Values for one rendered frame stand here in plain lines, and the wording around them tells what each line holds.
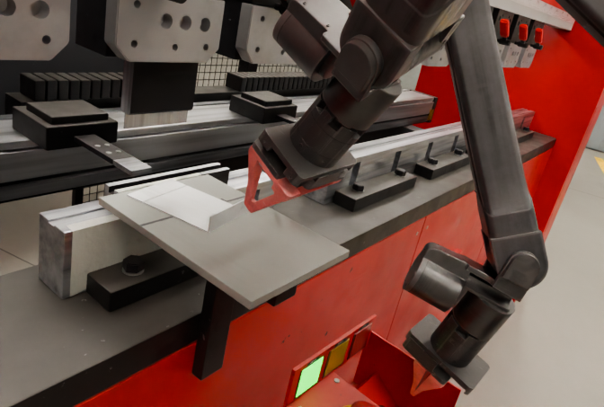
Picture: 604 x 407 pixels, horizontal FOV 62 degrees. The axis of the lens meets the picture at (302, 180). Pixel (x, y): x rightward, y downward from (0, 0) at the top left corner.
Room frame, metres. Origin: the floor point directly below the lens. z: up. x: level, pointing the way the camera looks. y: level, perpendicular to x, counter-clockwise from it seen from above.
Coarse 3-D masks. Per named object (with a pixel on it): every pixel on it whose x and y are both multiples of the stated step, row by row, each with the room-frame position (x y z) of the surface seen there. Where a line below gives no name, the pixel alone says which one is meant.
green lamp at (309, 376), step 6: (318, 360) 0.55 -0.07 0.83; (312, 366) 0.54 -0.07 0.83; (318, 366) 0.56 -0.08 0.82; (306, 372) 0.54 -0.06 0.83; (312, 372) 0.55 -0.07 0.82; (318, 372) 0.56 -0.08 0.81; (300, 378) 0.53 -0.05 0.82; (306, 378) 0.54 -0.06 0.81; (312, 378) 0.55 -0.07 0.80; (300, 384) 0.53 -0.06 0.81; (306, 384) 0.54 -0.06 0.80; (312, 384) 0.55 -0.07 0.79; (300, 390) 0.53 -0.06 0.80
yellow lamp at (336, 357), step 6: (348, 342) 0.61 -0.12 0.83; (336, 348) 0.59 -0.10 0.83; (342, 348) 0.60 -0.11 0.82; (330, 354) 0.58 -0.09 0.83; (336, 354) 0.59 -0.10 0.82; (342, 354) 0.61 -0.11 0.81; (330, 360) 0.58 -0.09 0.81; (336, 360) 0.60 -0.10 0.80; (342, 360) 0.61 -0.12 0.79; (330, 366) 0.58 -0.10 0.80; (336, 366) 0.60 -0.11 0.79
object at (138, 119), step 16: (128, 64) 0.60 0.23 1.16; (144, 64) 0.61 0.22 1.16; (160, 64) 0.63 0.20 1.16; (176, 64) 0.65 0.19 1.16; (192, 64) 0.67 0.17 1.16; (128, 80) 0.60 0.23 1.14; (144, 80) 0.61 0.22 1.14; (160, 80) 0.63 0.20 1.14; (176, 80) 0.65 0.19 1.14; (192, 80) 0.67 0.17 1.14; (128, 96) 0.60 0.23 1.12; (144, 96) 0.61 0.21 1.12; (160, 96) 0.63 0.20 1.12; (176, 96) 0.65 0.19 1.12; (192, 96) 0.68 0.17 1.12; (128, 112) 0.60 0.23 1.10; (144, 112) 0.61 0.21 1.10; (160, 112) 0.65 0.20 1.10; (176, 112) 0.67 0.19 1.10
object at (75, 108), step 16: (16, 112) 0.75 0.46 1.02; (32, 112) 0.74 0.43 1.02; (48, 112) 0.73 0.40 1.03; (64, 112) 0.74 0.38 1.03; (80, 112) 0.76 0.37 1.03; (96, 112) 0.78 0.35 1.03; (16, 128) 0.75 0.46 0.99; (32, 128) 0.72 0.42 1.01; (48, 128) 0.70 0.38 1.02; (64, 128) 0.72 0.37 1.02; (80, 128) 0.74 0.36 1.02; (96, 128) 0.76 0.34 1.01; (112, 128) 0.79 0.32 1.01; (48, 144) 0.70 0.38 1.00; (64, 144) 0.72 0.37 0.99; (80, 144) 0.72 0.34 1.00; (96, 144) 0.72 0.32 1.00; (112, 160) 0.67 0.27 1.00; (128, 160) 0.68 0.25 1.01
